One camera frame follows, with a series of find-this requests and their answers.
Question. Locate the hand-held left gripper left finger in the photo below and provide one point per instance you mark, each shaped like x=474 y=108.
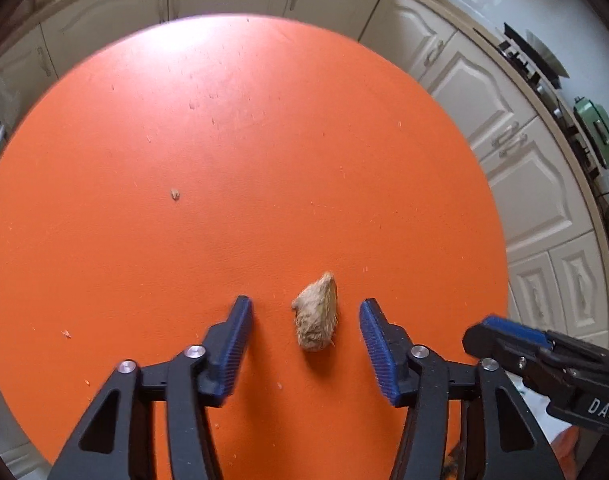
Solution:
x=232 y=350

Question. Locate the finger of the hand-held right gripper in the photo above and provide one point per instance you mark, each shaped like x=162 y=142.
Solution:
x=519 y=332
x=494 y=347

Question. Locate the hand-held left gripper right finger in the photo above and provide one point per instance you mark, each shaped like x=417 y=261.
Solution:
x=382 y=355

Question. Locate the brown peel piece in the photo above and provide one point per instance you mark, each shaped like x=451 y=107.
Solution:
x=314 y=310

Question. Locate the cream lower kitchen cabinets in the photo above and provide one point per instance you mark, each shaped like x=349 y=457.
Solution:
x=509 y=135

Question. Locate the green electric pot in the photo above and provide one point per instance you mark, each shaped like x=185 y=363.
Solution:
x=596 y=130

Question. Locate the orange round table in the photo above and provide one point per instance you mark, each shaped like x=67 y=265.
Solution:
x=184 y=110

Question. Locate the black gas stove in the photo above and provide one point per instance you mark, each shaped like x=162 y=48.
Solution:
x=534 y=80

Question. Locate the grey wok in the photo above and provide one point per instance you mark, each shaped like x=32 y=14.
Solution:
x=546 y=55

